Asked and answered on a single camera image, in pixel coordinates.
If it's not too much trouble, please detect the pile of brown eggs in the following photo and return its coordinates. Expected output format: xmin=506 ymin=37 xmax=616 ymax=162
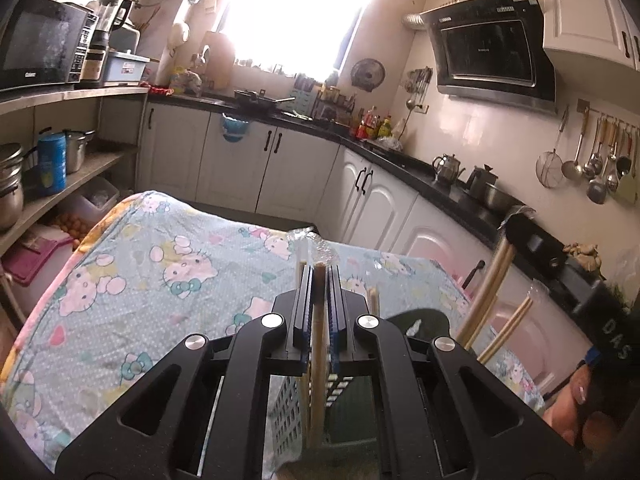
xmin=52 ymin=212 xmax=93 ymax=251

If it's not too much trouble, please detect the wire strainer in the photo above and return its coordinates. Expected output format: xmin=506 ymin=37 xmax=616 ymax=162
xmin=536 ymin=107 xmax=571 ymax=190

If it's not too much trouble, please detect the blue hanging bin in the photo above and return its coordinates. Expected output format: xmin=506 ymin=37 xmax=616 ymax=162
xmin=220 ymin=112 xmax=251 ymax=141

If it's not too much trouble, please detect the metal shelf rack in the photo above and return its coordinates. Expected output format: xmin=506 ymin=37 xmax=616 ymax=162
xmin=0 ymin=85 xmax=151 ymax=261

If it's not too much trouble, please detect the metal utensil rail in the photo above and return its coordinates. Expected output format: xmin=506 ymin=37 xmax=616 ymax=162
xmin=576 ymin=99 xmax=640 ymax=133

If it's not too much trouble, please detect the pale green spatula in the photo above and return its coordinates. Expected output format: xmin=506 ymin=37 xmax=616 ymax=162
xmin=615 ymin=130 xmax=640 ymax=206

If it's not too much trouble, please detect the white upper kitchen cabinet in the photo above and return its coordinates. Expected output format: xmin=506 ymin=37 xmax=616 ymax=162
xmin=542 ymin=0 xmax=640 ymax=71

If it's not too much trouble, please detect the bright kitchen window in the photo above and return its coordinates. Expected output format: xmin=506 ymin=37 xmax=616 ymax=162
xmin=215 ymin=0 xmax=378 ymax=73

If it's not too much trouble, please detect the steel kettle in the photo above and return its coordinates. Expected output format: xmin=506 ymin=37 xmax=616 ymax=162
xmin=431 ymin=152 xmax=466 ymax=186

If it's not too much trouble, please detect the person's right hand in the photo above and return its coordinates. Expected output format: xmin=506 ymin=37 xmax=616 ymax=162
xmin=542 ymin=365 xmax=626 ymax=448

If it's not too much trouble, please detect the black blender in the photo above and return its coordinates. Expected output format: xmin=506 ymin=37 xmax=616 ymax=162
xmin=80 ymin=0 xmax=133 ymax=86

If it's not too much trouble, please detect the blue-grey plastic box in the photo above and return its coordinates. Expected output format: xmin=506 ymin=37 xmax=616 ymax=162
xmin=102 ymin=50 xmax=151 ymax=86

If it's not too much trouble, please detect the steel ladle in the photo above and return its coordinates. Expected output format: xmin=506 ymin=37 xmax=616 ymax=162
xmin=561 ymin=110 xmax=588 ymax=181

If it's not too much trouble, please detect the small wall fan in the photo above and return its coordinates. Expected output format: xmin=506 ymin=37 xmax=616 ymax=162
xmin=350 ymin=57 xmax=387 ymax=93

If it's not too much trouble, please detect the large steel spoon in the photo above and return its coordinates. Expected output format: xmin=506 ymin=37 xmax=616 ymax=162
xmin=586 ymin=120 xmax=608 ymax=205

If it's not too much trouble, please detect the wooden cutting board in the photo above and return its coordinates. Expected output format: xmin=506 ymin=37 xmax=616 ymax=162
xmin=200 ymin=30 xmax=236 ymax=93

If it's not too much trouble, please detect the dark cooking pot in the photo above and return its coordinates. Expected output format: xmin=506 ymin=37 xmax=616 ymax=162
xmin=465 ymin=164 xmax=525 ymax=212

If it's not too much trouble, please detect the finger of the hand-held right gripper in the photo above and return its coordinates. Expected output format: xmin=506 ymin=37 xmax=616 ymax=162
xmin=506 ymin=212 xmax=569 ymax=277

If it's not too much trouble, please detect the dark green utensil holder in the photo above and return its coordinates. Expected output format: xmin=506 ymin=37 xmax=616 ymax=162
xmin=267 ymin=309 xmax=453 ymax=466

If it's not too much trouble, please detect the pink board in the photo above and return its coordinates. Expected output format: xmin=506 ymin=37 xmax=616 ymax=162
xmin=2 ymin=235 xmax=73 ymax=286

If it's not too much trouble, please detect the black microwave oven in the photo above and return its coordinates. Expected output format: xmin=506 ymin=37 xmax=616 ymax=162
xmin=0 ymin=0 xmax=93 ymax=93

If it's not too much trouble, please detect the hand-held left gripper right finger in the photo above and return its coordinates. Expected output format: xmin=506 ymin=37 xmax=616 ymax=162
xmin=325 ymin=265 xmax=586 ymax=480

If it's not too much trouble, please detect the black range hood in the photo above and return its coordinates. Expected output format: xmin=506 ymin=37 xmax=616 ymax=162
xmin=420 ymin=0 xmax=558 ymax=113

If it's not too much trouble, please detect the ginger root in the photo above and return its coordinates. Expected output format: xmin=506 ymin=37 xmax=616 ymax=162
xmin=562 ymin=242 xmax=603 ymax=273

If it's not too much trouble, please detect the blue canister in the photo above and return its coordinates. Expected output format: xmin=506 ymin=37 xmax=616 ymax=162
xmin=37 ymin=132 xmax=67 ymax=195

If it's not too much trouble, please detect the stack of steel pots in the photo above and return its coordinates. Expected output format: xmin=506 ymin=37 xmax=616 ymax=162
xmin=0 ymin=142 xmax=26 ymax=231

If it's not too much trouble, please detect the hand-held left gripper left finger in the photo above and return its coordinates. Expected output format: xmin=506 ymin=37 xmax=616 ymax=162
xmin=55 ymin=265 xmax=316 ymax=480

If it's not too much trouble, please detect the cartoon cat printed blanket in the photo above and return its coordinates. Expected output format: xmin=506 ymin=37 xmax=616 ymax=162
xmin=0 ymin=189 xmax=546 ymax=476

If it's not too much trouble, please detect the small steel pot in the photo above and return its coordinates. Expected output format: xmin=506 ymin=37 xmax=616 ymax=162
xmin=62 ymin=129 xmax=96 ymax=173

